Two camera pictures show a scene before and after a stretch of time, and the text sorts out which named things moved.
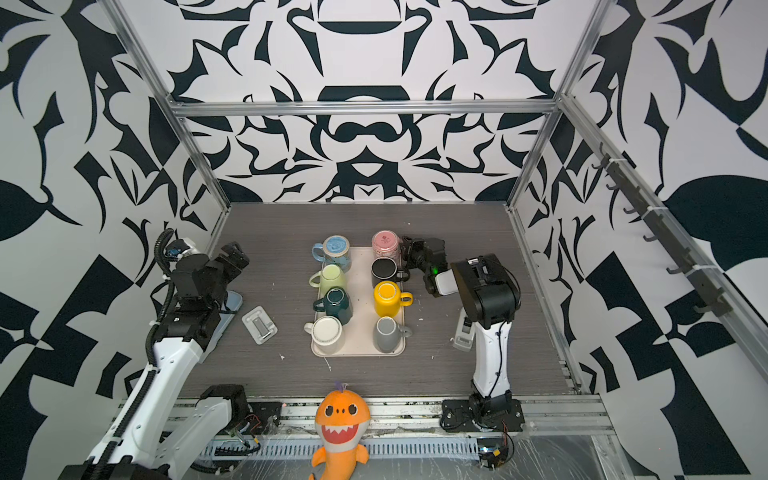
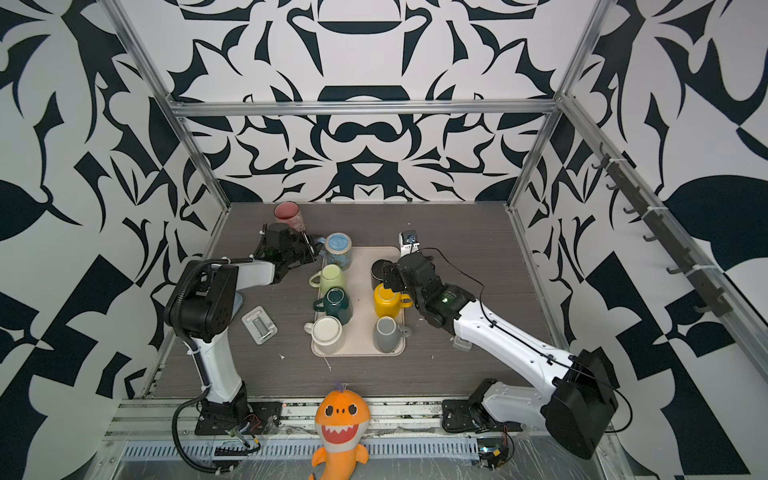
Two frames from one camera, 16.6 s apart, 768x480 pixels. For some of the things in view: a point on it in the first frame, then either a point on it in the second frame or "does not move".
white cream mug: x=326 y=334 does not move
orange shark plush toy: x=341 y=420 does not move
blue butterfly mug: x=334 y=251 does not move
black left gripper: x=230 y=267 → x=309 y=240
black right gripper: x=413 y=248 → x=394 y=274
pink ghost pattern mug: x=385 y=244 → x=288 y=212
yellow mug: x=388 y=298 does not move
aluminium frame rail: x=364 y=107 does not move
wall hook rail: x=715 y=301 does not move
